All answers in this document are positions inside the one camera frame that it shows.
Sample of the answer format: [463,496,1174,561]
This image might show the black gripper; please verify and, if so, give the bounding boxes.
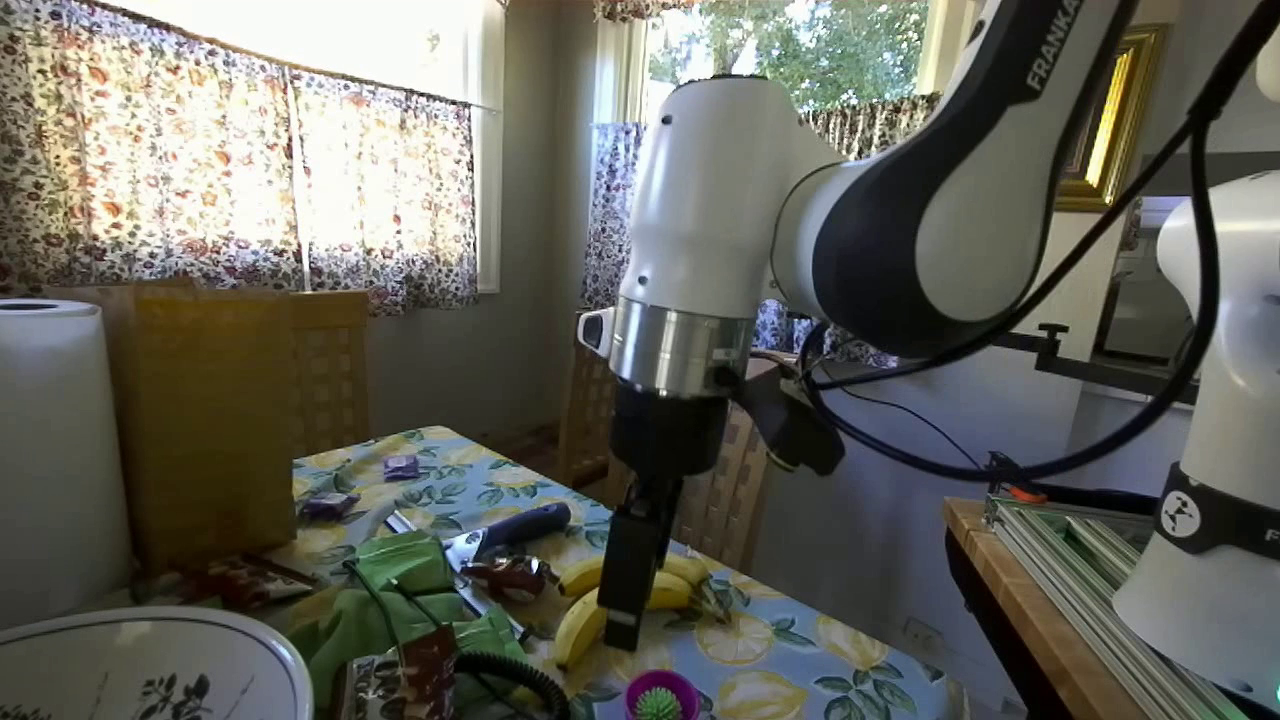
[591,376,737,654]

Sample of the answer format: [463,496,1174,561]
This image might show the purple plastic cup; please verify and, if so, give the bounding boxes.
[621,668,707,720]

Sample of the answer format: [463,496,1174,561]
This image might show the white printed ceramic bowl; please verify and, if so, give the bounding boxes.
[0,604,315,720]

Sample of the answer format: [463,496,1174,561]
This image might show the yellow banana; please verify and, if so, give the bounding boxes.
[548,581,698,671]
[558,544,717,598]

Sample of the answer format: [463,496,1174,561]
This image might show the silver brown candy wrapper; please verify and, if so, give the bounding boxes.
[460,552,551,598]

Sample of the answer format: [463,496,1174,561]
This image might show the wooden lattice back chair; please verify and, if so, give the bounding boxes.
[285,287,376,460]
[558,339,623,491]
[671,395,782,576]

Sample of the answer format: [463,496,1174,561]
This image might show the lemon print tablecloth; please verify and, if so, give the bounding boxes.
[131,421,955,720]

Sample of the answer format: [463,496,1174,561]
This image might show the brown snack packet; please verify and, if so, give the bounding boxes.
[336,623,463,720]

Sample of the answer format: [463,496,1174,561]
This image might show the green foil packet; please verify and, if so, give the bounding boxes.
[341,526,463,596]
[285,582,537,715]

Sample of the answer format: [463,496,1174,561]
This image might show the small dark packet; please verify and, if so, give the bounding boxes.
[296,485,363,524]

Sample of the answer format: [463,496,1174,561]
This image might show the flat brown chocolate wrapper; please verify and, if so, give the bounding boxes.
[173,552,320,617]

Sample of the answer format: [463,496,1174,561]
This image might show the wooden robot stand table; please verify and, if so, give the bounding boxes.
[939,496,1280,720]

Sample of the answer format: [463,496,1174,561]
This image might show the black orange clamp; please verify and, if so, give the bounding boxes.
[985,452,1166,520]

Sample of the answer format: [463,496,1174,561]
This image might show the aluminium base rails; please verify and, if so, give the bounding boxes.
[990,491,1253,720]

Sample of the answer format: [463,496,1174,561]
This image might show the white paper towel roll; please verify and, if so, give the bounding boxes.
[0,295,135,630]

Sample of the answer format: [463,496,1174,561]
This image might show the wide floral curtain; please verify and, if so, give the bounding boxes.
[0,0,485,317]

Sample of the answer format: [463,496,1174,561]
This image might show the gold framed picture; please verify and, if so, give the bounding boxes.
[1051,24,1166,215]

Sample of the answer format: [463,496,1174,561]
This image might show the dark handled knife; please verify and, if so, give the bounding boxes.
[442,496,575,576]

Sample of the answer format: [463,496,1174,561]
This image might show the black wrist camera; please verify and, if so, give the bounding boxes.
[729,359,848,478]

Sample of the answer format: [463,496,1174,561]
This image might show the thin black camera cable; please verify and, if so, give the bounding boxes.
[854,383,1003,485]

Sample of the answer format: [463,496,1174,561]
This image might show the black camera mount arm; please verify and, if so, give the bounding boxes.
[994,317,1203,406]

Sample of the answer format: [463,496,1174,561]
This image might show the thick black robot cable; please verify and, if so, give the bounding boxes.
[796,0,1280,488]

